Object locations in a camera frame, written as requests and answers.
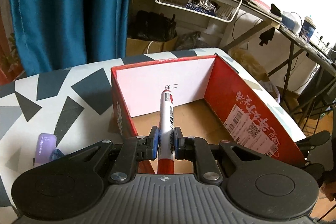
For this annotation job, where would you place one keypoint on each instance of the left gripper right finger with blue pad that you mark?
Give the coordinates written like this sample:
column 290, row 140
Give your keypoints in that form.
column 192, row 148

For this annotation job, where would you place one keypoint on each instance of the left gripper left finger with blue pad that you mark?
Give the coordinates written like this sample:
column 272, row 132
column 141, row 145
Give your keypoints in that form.
column 137, row 148

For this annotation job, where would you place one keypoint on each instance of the red white marker pen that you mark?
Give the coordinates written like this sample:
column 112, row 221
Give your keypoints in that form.
column 166, row 134

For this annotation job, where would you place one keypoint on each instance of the red cardboard box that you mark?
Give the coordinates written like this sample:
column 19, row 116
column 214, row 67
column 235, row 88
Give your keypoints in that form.
column 214, row 98

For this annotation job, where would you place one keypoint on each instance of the geometric patterned tablecloth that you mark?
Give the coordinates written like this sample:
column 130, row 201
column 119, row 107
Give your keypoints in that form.
column 74, row 104

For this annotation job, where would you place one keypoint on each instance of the purple earbud case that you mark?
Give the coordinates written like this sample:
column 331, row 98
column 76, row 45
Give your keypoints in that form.
column 46, row 145

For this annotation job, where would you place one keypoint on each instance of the teal curtain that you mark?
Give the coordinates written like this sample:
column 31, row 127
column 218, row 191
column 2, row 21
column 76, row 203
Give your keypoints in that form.
column 58, row 34

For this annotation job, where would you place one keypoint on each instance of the white wire basket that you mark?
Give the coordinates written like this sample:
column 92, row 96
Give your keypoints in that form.
column 222, row 10

